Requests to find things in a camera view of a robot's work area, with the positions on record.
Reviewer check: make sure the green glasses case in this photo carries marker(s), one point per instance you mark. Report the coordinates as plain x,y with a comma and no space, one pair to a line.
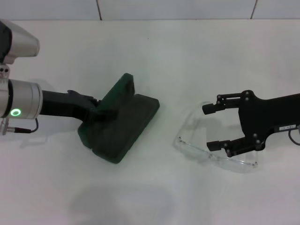
131,131

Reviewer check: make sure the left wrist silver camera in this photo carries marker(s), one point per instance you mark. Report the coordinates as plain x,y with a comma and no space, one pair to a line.
23,42

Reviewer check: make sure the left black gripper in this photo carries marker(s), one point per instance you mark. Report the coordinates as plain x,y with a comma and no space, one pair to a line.
63,105

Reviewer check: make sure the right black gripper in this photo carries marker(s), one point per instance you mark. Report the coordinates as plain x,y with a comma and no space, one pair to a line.
257,117

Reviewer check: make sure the clear white glasses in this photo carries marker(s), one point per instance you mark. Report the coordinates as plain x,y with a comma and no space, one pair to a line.
201,152

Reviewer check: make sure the left camera mount bracket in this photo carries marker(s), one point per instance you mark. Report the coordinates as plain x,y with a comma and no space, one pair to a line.
4,71

